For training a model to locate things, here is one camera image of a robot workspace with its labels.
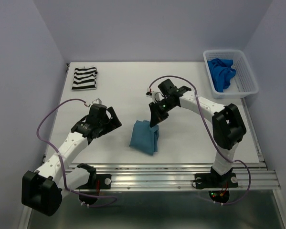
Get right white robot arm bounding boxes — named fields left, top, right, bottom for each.
left=146, top=79, right=246, bottom=186

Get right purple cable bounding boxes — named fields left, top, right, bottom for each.
left=148, top=75, right=251, bottom=206

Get aluminium mounting rail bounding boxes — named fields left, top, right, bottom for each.
left=94, top=163, right=281, bottom=192

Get white plastic basket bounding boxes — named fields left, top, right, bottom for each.
left=203, top=50, right=259, bottom=99

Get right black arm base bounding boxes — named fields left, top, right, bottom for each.
left=191, top=167, right=239, bottom=204

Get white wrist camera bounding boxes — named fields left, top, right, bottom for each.
left=146, top=88, right=162, bottom=103
left=85, top=98, right=103, bottom=107

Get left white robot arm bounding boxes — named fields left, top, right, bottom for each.
left=21, top=104, right=122, bottom=216

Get black white striped tank top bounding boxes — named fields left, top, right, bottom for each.
left=71, top=67, right=98, bottom=91

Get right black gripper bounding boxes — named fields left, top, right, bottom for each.
left=148, top=98, right=176, bottom=127

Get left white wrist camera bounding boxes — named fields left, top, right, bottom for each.
left=85, top=98, right=103, bottom=107

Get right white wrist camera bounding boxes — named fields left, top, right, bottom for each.
left=146, top=88, right=162, bottom=103

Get blue tank top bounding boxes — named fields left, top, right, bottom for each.
left=207, top=58, right=236, bottom=93

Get teal tank top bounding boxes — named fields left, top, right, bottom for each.
left=129, top=120, right=159, bottom=156

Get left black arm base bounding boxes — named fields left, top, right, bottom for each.
left=77, top=174, right=112, bottom=206

